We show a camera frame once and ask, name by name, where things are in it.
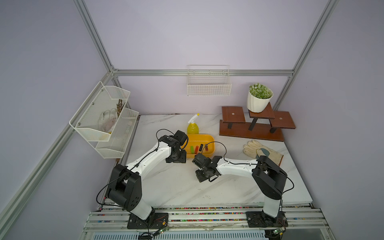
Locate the yellow plastic storage box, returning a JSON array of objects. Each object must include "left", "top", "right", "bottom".
[{"left": 183, "top": 134, "right": 215, "bottom": 159}]

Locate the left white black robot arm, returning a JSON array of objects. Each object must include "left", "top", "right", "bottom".
[{"left": 96, "top": 130, "right": 189, "bottom": 224}]

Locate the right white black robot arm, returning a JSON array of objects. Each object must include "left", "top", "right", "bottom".
[{"left": 193, "top": 140, "right": 295, "bottom": 220}]

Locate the yellow green spray bottle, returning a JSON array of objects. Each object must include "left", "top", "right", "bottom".
[{"left": 187, "top": 113, "right": 200, "bottom": 135}]

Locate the beige work glove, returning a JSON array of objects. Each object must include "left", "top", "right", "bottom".
[{"left": 243, "top": 140, "right": 284, "bottom": 166}]

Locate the brown wooden tiered stand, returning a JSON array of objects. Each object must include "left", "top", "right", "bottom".
[{"left": 220, "top": 104, "right": 296, "bottom": 142}]

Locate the clear plastic bag in shelf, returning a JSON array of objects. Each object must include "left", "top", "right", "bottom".
[{"left": 98, "top": 108, "right": 118, "bottom": 134}]

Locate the white mesh two-tier shelf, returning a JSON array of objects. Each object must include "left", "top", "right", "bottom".
[{"left": 69, "top": 82, "right": 139, "bottom": 159}]

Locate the white pot green plant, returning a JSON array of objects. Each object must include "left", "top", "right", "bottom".
[{"left": 247, "top": 83, "right": 274, "bottom": 113}]

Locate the aluminium rail base frame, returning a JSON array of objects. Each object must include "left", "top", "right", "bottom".
[{"left": 80, "top": 204, "right": 336, "bottom": 240}]

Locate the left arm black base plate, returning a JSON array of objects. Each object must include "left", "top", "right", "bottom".
[{"left": 127, "top": 213, "right": 169, "bottom": 230}]

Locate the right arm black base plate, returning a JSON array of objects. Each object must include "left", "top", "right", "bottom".
[{"left": 246, "top": 211, "right": 288, "bottom": 228}]

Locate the white wire wall basket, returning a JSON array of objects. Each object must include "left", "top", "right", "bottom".
[{"left": 187, "top": 65, "right": 232, "bottom": 97}]

